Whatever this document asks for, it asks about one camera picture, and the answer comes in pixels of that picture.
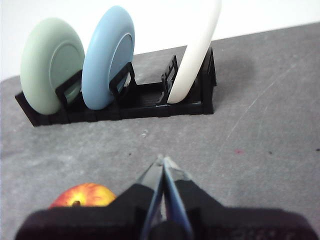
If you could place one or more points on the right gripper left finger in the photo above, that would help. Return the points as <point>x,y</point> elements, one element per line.
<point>100,222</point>

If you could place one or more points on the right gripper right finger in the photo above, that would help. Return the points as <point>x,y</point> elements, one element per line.
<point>237,222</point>

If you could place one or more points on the red yellow apple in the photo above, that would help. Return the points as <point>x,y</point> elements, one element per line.
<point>85,195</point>

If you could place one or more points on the green plate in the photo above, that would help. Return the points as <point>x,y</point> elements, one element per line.
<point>42,62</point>

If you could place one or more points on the black plate rack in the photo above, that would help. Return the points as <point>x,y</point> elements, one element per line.
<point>140,110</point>

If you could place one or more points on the blue plate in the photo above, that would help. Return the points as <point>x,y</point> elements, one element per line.
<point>100,62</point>

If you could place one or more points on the cream white plate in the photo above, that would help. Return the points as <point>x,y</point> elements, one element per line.
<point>197,55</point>

